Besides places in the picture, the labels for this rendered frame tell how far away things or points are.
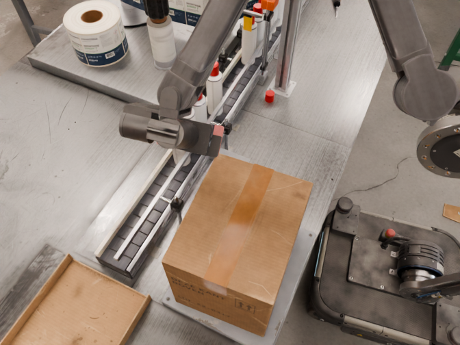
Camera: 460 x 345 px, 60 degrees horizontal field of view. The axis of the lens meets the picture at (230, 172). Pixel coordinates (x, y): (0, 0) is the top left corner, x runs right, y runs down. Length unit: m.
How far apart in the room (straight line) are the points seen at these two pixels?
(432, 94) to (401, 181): 1.80
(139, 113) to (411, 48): 0.47
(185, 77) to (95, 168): 0.72
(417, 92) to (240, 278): 0.46
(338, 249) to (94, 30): 1.32
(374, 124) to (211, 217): 1.92
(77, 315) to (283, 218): 0.60
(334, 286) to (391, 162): 0.98
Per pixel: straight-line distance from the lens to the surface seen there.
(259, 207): 0.89
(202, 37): 0.72
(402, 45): 0.69
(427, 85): 0.67
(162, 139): 0.75
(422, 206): 2.41
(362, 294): 1.82
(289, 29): 1.38
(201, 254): 0.84
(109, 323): 1.13
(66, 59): 1.70
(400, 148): 2.60
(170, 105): 0.71
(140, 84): 1.51
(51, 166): 1.42
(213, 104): 1.33
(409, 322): 1.85
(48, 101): 1.63
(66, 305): 1.18
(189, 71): 0.72
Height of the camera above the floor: 1.89
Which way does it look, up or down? 56 degrees down
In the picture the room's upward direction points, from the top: straight up
